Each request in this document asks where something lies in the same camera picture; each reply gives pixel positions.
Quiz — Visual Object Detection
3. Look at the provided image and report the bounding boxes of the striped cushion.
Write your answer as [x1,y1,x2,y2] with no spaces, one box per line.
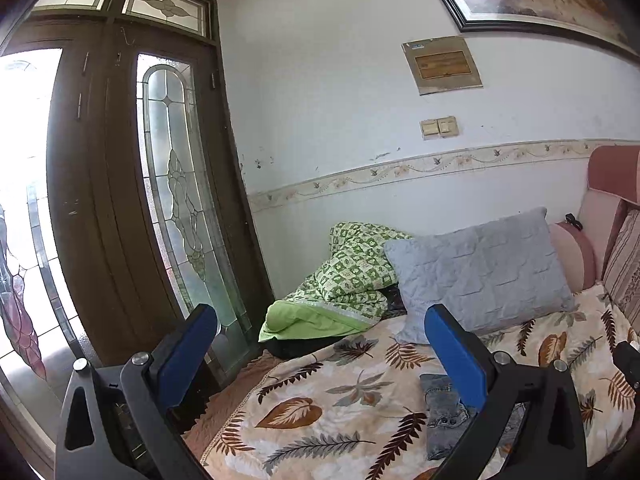
[602,207,640,331]

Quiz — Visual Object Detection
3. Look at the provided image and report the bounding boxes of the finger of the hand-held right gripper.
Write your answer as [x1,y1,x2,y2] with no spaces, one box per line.
[614,341,640,396]

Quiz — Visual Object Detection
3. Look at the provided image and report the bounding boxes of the electrical panel box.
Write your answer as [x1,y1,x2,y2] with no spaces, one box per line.
[401,36,484,96]

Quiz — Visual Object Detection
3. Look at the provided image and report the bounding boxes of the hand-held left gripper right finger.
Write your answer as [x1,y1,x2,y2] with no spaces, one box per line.
[424,303,588,480]

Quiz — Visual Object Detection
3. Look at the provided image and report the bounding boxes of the leaf print blanket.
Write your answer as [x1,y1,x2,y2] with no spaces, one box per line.
[182,285,640,480]

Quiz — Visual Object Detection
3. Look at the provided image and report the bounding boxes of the grey quilted pillow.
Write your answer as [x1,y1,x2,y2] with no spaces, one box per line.
[384,206,577,346]

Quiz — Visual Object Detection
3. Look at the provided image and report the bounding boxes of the grey denim pants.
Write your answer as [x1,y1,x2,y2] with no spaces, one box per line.
[419,372,526,461]

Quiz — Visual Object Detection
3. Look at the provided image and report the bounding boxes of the pink bolster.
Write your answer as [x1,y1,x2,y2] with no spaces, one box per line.
[548,221,597,293]

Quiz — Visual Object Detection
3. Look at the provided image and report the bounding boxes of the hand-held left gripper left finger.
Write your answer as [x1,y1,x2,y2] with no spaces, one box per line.
[52,304,221,480]

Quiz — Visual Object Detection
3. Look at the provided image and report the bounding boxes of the brown wooden glass door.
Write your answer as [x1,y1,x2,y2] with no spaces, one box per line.
[47,22,273,396]

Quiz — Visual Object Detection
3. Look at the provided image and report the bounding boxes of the stained glass door panel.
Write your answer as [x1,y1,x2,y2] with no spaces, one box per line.
[0,200,48,381]

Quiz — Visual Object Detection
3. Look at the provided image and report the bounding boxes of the pink sofa backrest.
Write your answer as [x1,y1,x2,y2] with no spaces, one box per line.
[577,145,640,281]

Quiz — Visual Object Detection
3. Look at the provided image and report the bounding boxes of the green patterned quilt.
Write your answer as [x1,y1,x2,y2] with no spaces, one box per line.
[258,221,415,345]

